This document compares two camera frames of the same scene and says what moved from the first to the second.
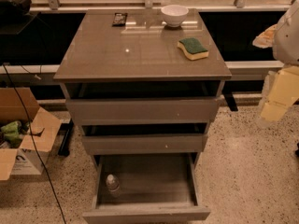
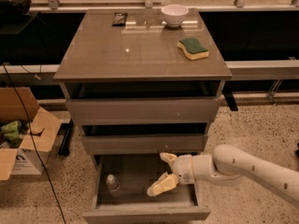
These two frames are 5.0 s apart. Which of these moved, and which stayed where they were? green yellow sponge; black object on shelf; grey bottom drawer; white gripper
Moved: white gripper
Stayed: green yellow sponge; black object on shelf; grey bottom drawer
